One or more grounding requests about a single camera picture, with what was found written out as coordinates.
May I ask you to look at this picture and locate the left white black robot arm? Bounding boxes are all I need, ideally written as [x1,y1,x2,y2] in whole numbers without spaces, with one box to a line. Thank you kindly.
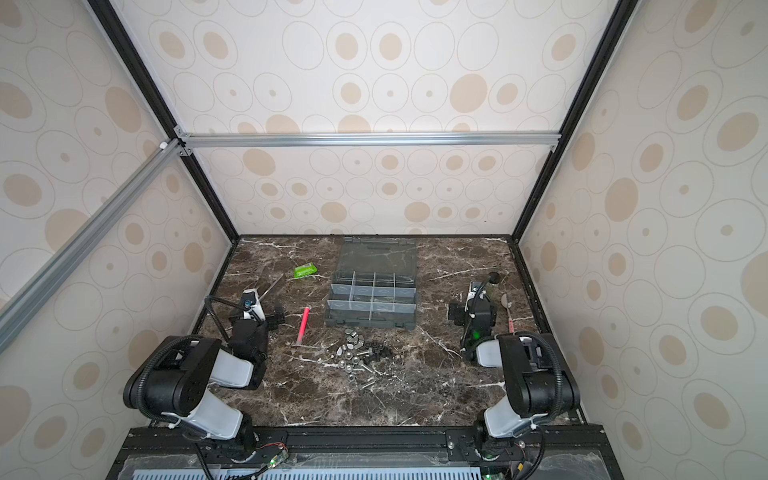
[123,289,285,443]

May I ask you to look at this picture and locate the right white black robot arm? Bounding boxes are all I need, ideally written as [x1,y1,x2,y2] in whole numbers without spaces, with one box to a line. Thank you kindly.
[448,276,581,439]

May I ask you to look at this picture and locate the pile of screws and nuts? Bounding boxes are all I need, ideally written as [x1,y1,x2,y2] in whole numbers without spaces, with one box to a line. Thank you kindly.
[318,328,416,391]

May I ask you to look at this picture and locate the small spice jar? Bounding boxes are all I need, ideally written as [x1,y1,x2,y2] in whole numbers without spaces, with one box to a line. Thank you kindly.
[484,271,501,298]

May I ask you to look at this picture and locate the pink marker pen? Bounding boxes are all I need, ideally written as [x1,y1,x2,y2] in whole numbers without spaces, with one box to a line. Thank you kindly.
[296,307,311,345]

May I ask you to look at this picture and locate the metal tongs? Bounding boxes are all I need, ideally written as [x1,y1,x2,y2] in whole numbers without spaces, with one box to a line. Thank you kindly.
[259,273,285,301]

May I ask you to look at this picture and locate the green snack packet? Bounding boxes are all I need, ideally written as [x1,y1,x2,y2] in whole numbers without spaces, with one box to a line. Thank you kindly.
[293,263,318,279]

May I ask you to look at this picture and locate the grey compartment organizer box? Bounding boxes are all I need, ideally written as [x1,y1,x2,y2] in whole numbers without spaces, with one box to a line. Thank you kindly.
[325,237,418,330]

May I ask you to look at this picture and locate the pink handled spoon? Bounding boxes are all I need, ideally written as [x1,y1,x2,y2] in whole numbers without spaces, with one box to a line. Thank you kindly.
[500,293,516,333]

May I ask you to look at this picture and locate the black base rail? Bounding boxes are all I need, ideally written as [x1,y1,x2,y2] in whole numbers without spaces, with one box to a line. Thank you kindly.
[107,424,623,479]

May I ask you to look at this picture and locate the horizontal aluminium frame bar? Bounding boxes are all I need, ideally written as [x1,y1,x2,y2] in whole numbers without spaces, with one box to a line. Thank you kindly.
[173,131,561,151]

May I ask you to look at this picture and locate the diagonal aluminium frame bar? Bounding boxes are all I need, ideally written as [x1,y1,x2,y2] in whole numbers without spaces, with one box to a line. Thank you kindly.
[1,139,182,351]

